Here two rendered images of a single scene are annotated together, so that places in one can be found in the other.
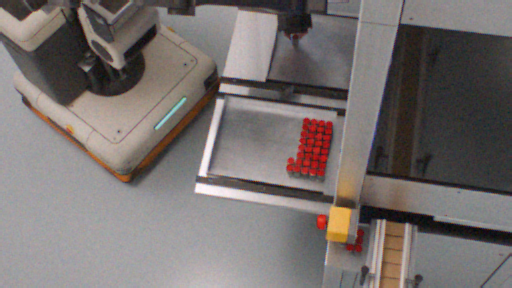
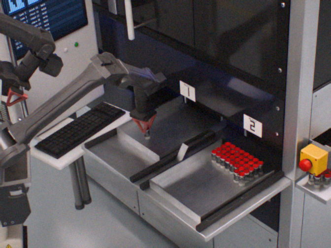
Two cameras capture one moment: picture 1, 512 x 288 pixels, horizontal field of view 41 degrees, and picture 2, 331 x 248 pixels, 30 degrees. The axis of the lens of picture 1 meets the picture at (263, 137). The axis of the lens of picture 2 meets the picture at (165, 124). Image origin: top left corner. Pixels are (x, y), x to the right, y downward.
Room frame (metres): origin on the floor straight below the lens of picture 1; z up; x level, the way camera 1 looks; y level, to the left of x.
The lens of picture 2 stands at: (0.02, 1.37, 2.24)
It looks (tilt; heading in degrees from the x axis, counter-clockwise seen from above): 34 degrees down; 307
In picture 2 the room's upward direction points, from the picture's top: 4 degrees counter-clockwise
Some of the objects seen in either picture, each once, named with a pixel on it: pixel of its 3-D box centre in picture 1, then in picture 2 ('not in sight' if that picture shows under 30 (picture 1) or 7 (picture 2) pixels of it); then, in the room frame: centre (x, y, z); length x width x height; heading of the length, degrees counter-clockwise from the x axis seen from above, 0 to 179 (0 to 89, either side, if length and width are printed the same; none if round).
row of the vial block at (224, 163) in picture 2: (302, 147); (230, 166); (0.88, -0.11, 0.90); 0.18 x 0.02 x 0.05; 164
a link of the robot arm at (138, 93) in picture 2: not in sight; (143, 90); (1.25, -0.13, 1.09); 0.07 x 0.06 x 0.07; 79
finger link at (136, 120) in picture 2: not in sight; (145, 120); (1.26, -0.12, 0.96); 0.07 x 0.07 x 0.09; 0
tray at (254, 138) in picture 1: (272, 144); (211, 178); (0.90, -0.02, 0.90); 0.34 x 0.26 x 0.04; 74
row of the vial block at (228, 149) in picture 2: (317, 150); (239, 160); (0.87, -0.15, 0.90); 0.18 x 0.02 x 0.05; 164
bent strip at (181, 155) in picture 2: (270, 90); (171, 159); (1.08, -0.03, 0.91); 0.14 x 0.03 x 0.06; 74
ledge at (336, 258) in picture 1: (353, 247); (323, 184); (0.58, -0.22, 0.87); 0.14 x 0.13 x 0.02; 75
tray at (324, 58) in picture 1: (326, 53); (171, 126); (1.20, -0.22, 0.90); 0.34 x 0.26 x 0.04; 75
